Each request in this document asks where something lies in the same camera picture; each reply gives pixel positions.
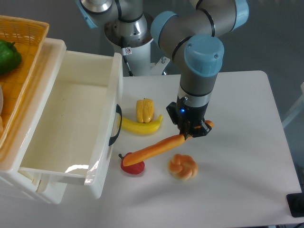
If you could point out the orange plastic basket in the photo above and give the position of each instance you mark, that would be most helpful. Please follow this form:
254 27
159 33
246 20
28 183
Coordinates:
28 36

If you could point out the long orange baguette bread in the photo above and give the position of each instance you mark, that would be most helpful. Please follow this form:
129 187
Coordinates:
154 150

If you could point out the yellow bell pepper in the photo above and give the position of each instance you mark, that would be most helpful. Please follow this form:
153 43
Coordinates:
144 110

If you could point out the round braided bread roll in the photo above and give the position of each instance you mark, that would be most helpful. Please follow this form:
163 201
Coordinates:
182 167

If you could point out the open upper white drawer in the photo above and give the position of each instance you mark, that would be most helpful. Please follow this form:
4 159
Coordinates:
70 142

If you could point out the white plastic drawer cabinet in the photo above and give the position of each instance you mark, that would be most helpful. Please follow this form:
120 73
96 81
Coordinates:
14 181

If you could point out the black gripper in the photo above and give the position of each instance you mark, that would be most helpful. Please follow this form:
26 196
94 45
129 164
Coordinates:
189 112

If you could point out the black device at table edge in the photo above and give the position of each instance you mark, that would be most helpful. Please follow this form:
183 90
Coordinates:
296 204

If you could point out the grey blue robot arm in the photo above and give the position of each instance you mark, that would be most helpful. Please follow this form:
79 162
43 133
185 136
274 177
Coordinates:
191 43

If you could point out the red bell pepper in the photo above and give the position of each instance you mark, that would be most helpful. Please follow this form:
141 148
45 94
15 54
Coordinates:
134 169

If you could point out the black drawer handle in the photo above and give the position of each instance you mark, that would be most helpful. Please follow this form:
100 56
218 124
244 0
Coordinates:
116 126

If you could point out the yellow banana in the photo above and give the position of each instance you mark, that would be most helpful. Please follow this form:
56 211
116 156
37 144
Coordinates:
141 128

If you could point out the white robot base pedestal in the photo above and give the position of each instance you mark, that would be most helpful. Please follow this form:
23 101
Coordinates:
133 41

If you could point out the green bell pepper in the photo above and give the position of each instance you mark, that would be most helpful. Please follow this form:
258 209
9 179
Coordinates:
10 58

